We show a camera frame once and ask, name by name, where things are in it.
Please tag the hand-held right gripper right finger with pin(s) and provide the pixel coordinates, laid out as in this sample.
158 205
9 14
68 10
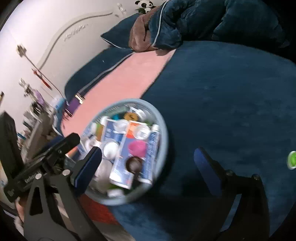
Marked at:
208 171

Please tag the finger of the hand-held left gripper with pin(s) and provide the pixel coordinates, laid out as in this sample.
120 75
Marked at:
62 144

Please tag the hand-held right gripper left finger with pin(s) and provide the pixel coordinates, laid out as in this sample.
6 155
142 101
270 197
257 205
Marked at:
89 166

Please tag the white threaded lid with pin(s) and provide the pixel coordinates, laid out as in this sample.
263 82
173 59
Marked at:
104 170

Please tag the large white lid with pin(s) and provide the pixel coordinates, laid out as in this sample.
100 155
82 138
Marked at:
111 149

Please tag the white plastic cap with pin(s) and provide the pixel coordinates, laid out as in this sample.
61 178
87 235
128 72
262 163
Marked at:
114 192
120 125
93 128

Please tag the gold plastic cap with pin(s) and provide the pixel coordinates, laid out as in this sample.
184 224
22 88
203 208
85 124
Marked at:
100 132

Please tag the pink plastic cap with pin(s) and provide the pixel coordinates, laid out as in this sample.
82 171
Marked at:
137 148

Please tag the pale perforated plastic basket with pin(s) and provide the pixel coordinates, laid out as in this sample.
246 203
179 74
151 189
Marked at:
161 139

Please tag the white cap with dotted print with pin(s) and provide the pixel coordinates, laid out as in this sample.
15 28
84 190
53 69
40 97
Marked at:
141 132

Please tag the small orange cap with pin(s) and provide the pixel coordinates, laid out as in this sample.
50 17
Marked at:
129 115

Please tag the light green cap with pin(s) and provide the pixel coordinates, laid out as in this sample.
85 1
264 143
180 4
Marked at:
291 160

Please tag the blue toothpaste box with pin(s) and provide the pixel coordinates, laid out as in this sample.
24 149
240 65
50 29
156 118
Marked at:
122 171
109 134

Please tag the cluttered side table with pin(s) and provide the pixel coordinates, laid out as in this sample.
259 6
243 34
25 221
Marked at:
34 115

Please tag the purple box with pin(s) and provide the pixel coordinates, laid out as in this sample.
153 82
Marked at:
74 104

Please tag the blue and white bottle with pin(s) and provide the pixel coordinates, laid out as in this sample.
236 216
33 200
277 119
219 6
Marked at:
59 102

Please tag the blue white toothpaste tube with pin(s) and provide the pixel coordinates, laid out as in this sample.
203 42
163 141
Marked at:
151 160

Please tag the dark blue plush blanket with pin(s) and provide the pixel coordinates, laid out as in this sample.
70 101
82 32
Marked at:
219 104

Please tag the flat dark blue piped pillow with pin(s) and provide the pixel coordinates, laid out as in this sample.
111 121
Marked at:
92 74

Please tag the pink bed sheet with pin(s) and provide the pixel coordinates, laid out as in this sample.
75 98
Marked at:
120 78

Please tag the brown pillow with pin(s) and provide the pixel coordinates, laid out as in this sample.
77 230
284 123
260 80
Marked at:
141 34

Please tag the teal plush comforter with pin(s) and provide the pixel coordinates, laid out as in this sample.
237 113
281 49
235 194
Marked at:
196 20

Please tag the panda plush toy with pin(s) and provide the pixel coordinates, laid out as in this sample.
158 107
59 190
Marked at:
144 5

